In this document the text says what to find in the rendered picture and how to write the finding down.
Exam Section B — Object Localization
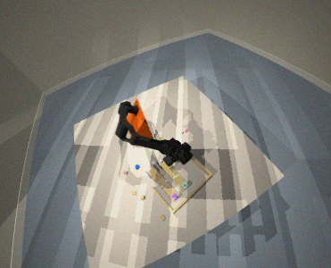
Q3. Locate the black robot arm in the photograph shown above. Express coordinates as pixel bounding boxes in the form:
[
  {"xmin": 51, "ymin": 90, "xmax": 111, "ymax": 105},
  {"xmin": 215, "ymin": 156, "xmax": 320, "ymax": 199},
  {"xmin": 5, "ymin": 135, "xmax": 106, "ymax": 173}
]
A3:
[{"xmin": 115, "ymin": 101, "xmax": 194, "ymax": 165}]

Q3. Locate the yellow crosshatch-patterned flat strip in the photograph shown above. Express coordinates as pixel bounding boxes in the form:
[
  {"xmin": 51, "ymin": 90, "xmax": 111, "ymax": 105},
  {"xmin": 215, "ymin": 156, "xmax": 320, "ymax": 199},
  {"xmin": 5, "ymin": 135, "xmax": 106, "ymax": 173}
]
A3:
[{"xmin": 160, "ymin": 162, "xmax": 173, "ymax": 173}]

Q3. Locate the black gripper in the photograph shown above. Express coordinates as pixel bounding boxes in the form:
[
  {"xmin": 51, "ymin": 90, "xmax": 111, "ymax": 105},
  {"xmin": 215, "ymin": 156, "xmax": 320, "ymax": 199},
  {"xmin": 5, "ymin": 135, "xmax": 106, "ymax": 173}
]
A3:
[{"xmin": 163, "ymin": 142, "xmax": 192, "ymax": 167}]

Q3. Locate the tan speckled flat strip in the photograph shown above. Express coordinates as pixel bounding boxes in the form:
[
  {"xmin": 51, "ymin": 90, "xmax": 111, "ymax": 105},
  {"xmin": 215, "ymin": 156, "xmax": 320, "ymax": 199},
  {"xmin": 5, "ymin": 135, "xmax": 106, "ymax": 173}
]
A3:
[{"xmin": 148, "ymin": 167, "xmax": 162, "ymax": 183}]

